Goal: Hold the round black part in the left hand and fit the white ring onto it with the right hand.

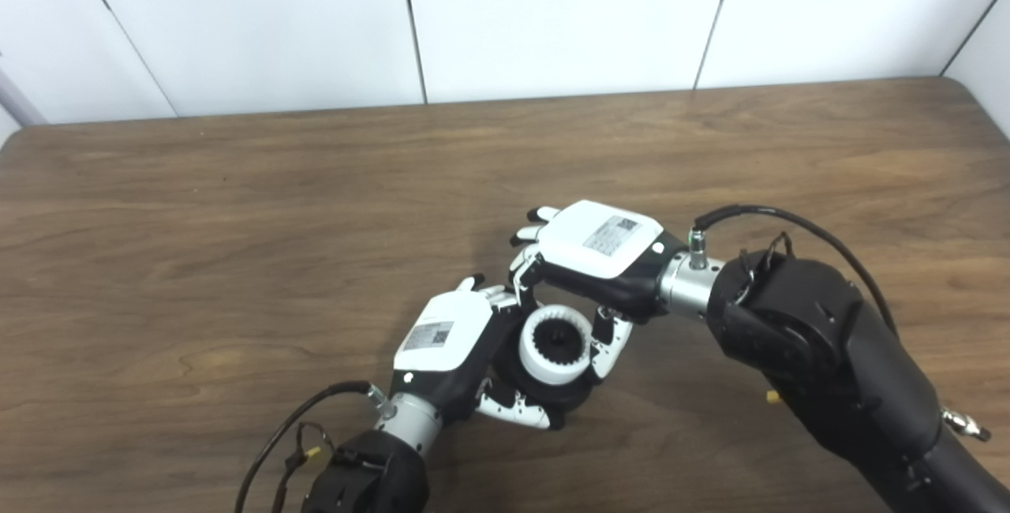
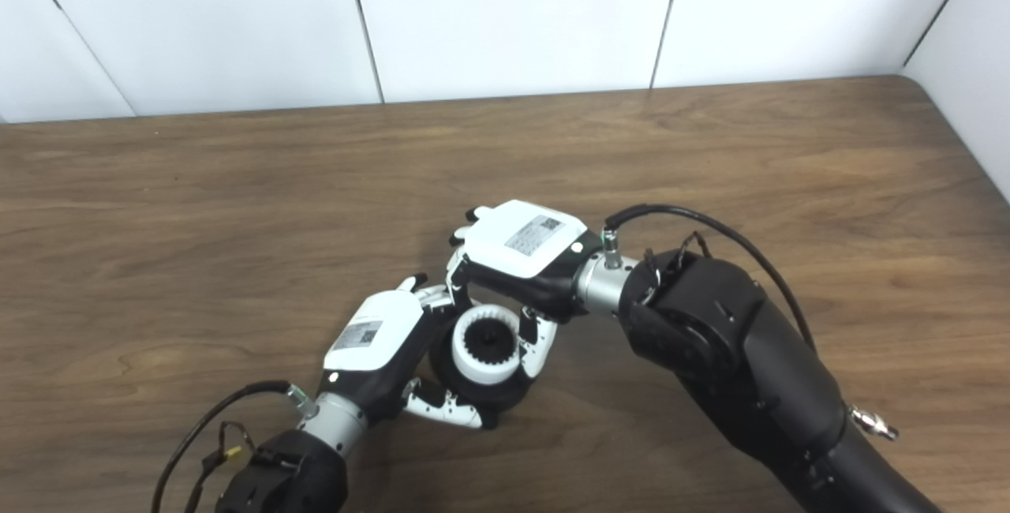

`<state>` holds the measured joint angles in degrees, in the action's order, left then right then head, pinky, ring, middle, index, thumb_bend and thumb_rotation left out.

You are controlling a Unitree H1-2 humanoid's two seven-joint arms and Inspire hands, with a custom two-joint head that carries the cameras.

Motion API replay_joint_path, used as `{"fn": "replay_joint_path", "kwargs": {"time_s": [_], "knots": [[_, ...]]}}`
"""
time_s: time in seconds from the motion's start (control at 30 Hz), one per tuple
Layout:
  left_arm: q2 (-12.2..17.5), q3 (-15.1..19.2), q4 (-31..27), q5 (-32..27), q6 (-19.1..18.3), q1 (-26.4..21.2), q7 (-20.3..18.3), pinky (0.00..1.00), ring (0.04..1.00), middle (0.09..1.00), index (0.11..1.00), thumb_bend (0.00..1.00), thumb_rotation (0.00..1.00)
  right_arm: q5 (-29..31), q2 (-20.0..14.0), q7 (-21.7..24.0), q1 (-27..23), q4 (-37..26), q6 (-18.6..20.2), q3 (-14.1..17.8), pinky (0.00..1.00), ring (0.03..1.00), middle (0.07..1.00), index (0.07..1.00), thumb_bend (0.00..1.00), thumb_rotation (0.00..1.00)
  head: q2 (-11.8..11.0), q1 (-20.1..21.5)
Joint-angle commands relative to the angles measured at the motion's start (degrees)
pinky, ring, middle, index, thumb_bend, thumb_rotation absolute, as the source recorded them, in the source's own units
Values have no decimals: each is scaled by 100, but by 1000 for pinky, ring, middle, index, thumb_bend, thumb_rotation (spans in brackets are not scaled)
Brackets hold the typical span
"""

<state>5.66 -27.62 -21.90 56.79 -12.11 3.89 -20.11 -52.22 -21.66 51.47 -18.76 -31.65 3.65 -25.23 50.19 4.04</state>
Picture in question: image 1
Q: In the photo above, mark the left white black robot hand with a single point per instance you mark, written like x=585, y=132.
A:
x=442, y=339

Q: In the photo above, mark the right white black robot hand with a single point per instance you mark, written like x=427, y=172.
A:
x=592, y=245

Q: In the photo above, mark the round black stepped part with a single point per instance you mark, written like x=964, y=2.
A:
x=564, y=396

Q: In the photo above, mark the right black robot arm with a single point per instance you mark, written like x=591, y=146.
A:
x=828, y=347

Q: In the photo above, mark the grey metal wall post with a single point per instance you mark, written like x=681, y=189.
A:
x=16, y=102

